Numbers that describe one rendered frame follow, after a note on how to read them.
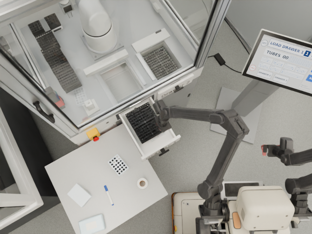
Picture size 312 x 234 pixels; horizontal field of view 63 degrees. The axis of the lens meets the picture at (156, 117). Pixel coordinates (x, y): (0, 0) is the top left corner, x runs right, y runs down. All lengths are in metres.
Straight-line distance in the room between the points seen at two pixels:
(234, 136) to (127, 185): 0.92
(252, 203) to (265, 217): 0.08
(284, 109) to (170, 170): 1.37
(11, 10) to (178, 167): 2.09
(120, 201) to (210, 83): 1.66
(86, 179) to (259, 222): 1.09
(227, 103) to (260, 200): 1.67
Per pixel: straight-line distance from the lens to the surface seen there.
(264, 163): 2.79
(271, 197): 1.29
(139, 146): 1.72
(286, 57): 1.87
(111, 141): 1.82
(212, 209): 1.33
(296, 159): 1.43
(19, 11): 0.78
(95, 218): 1.75
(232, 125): 1.06
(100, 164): 1.81
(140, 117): 1.74
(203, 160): 2.61
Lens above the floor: 2.52
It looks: 72 degrees down
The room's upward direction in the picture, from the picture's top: 6 degrees clockwise
